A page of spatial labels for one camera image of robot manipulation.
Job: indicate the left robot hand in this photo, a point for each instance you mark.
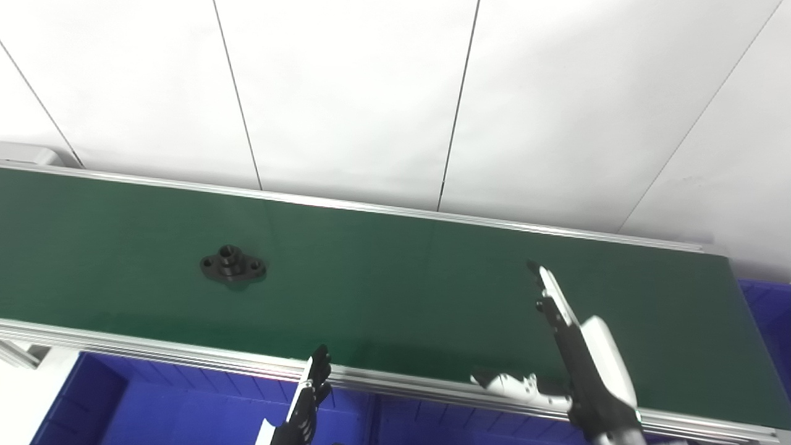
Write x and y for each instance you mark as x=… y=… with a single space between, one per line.
x=303 y=414

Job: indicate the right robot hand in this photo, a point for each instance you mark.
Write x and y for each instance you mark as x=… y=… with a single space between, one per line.
x=593 y=383

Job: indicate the black flange part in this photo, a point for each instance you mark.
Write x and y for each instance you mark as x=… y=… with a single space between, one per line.
x=232 y=266

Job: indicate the green conveyor belt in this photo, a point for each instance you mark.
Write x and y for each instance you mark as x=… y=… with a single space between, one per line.
x=185 y=360
x=401 y=284

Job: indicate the blue plastic bin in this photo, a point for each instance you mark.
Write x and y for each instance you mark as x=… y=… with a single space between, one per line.
x=463 y=426
x=154 y=408
x=772 y=321

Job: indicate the grey conveyor end housing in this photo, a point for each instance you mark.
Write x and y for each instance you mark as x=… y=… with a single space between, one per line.
x=31 y=153

